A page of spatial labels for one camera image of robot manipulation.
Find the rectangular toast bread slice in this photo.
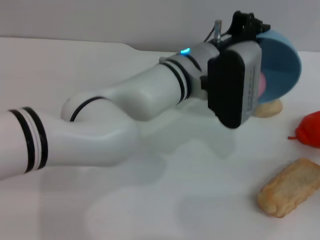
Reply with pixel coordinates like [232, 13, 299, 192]
[257, 157, 320, 218]

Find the red toy pepper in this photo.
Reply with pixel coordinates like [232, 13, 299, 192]
[287, 111, 320, 148]

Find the pink toy peach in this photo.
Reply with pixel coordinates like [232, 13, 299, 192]
[258, 71, 268, 100]

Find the thin black cable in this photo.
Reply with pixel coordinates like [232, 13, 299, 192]
[204, 24, 234, 44]

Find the silver cable connector plug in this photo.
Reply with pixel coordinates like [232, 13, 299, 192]
[214, 19, 224, 46]

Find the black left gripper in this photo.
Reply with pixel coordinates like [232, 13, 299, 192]
[228, 10, 272, 45]

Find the blue plastic bowl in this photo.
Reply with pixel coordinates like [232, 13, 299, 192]
[254, 28, 303, 106]

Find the round beige bun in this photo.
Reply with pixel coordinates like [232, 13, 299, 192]
[253, 99, 283, 119]

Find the silver black wrist camera box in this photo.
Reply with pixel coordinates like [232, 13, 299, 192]
[206, 41, 263, 130]

